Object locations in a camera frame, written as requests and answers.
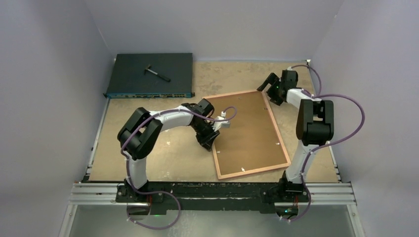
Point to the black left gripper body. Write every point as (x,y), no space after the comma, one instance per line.
(204,132)

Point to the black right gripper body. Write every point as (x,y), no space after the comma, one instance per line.
(273,93)

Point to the brown cardboard backing board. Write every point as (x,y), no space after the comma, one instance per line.
(252,134)

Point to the pink wooden picture frame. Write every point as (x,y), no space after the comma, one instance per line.
(278,137)

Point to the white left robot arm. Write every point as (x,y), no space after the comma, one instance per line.
(140,133)

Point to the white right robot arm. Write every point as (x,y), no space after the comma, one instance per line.
(314,125)

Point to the small black hammer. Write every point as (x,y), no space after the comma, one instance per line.
(148,69)

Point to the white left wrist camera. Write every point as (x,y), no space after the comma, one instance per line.
(220,122)

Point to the dark blue network switch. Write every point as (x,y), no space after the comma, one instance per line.
(129,81)

